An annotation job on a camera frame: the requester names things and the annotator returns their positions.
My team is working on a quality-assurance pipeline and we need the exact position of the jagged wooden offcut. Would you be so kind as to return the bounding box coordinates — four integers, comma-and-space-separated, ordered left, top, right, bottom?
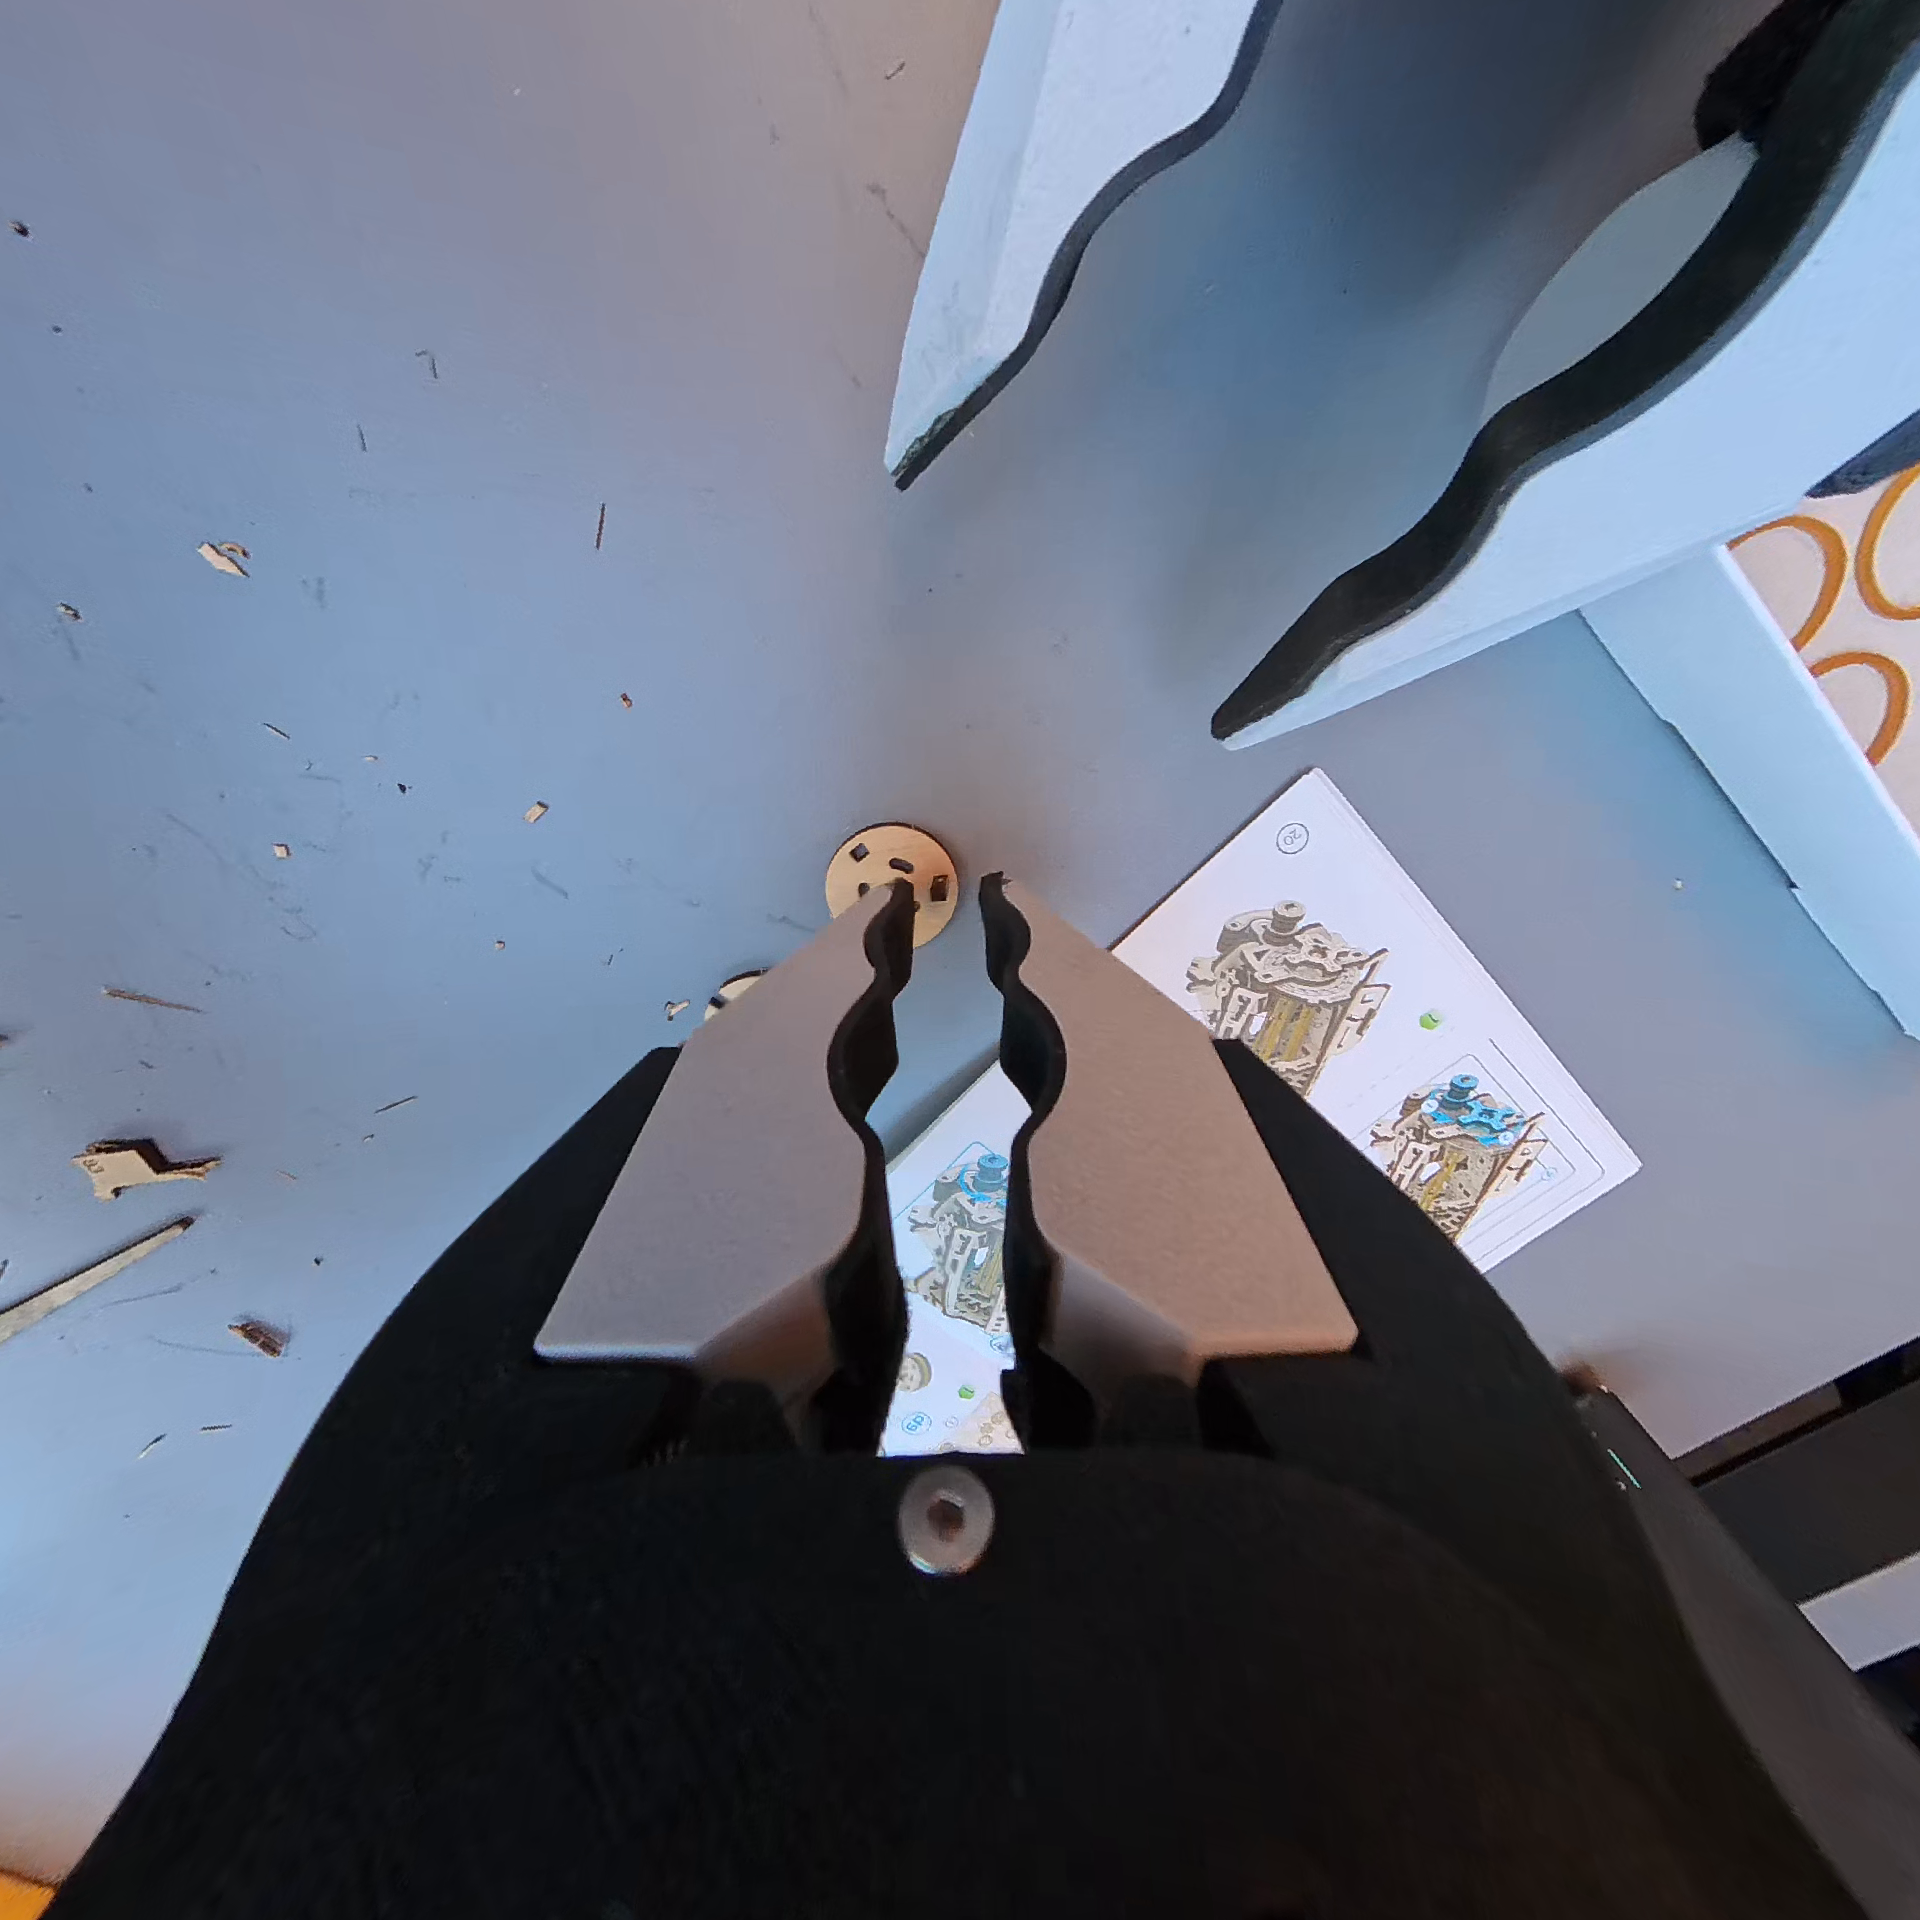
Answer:
71, 1138, 225, 1207

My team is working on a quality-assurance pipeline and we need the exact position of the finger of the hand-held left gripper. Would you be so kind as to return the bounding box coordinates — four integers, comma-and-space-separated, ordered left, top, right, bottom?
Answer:
884, 0, 1282, 492
1209, 0, 1920, 752

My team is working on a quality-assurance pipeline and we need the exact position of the group of tan rubber bands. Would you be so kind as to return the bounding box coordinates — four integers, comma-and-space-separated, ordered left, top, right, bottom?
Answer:
1732, 466, 1920, 769

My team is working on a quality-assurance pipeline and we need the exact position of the white cardboard tray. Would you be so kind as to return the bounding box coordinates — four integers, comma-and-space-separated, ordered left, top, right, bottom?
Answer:
1584, 457, 1920, 1039

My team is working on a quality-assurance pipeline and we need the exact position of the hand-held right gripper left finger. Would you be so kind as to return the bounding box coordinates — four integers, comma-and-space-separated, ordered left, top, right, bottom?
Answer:
535, 877, 920, 1455

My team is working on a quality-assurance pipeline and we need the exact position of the thin wooden strip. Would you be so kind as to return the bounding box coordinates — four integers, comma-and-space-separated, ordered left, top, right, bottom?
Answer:
0, 1219, 197, 1347

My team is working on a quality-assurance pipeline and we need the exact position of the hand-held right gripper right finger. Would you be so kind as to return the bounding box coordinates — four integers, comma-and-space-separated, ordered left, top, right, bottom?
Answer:
980, 872, 1362, 1455

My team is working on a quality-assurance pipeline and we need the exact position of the printed instruction booklet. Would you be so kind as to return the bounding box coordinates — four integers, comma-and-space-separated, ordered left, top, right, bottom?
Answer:
884, 769, 1641, 1459

